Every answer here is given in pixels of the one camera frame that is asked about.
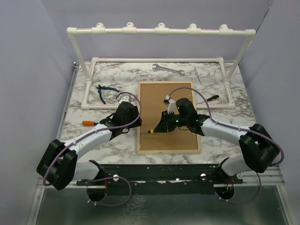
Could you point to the white PVC pipe rack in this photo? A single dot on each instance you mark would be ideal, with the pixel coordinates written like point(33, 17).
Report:
point(161, 30)

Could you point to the aluminium extrusion rail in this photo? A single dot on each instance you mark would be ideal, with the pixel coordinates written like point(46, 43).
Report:
point(271, 177)

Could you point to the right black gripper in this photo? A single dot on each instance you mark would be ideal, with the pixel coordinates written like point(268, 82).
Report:
point(164, 125)

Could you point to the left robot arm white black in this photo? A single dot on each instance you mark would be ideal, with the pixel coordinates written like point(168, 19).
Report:
point(59, 165)

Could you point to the white picture frame with photo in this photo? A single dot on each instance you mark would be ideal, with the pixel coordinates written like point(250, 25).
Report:
point(151, 95)

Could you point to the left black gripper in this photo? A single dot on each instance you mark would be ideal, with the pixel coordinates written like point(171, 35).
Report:
point(137, 123)

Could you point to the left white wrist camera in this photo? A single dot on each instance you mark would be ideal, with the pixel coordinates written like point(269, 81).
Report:
point(123, 98)

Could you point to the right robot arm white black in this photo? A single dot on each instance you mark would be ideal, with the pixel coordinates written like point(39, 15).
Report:
point(258, 150)

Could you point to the yellow black handled screwdriver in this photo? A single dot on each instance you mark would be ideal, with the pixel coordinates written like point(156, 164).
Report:
point(212, 98)

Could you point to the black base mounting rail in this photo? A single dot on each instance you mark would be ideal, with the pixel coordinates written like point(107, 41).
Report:
point(162, 179)

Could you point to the orange handled screwdriver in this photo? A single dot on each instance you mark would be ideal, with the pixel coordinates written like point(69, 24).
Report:
point(89, 123)

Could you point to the silver open-end wrench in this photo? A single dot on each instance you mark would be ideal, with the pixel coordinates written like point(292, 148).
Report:
point(158, 67)

